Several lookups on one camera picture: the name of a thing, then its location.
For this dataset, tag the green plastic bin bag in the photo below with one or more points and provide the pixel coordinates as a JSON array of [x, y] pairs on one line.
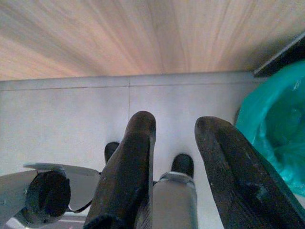
[[276, 133]]

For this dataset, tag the black furniture edge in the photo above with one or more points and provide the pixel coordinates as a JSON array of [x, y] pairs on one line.
[[278, 59]]

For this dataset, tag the robot left foot black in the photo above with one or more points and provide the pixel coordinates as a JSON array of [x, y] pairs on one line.
[[110, 151]]

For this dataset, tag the robot right leg grey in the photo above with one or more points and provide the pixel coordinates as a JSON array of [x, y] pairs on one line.
[[175, 205]]

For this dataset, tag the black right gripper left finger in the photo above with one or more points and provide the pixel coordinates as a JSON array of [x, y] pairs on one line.
[[128, 171]]

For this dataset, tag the wooden cabinet front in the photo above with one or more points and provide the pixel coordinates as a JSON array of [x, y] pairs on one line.
[[143, 35]]

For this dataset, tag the robot right foot black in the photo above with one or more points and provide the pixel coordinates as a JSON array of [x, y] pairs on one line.
[[182, 164]]

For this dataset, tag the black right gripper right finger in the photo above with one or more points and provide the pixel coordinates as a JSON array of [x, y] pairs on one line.
[[228, 171]]

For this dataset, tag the robot foot black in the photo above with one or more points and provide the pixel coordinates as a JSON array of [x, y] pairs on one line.
[[182, 164], [110, 151]]

